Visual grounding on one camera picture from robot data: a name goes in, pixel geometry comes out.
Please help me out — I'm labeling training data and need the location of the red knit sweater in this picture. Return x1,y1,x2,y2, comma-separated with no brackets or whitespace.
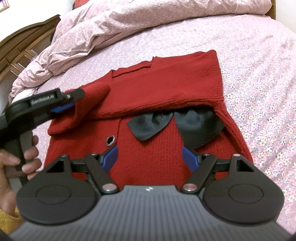
45,50,251,187

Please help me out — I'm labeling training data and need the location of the yellow sleeve forearm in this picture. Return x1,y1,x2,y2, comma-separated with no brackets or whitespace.
0,208,24,234

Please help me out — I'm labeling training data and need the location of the person left hand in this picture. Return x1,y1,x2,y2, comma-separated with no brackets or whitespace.
1,136,42,216

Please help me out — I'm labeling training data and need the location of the pink quilted duvet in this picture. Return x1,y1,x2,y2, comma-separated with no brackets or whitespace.
9,1,273,101

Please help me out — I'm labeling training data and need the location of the wooden headboard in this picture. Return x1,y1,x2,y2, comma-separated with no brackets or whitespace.
0,14,61,84

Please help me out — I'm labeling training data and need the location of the pink floral bed sheet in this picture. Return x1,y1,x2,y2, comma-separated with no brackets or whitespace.
30,14,296,235

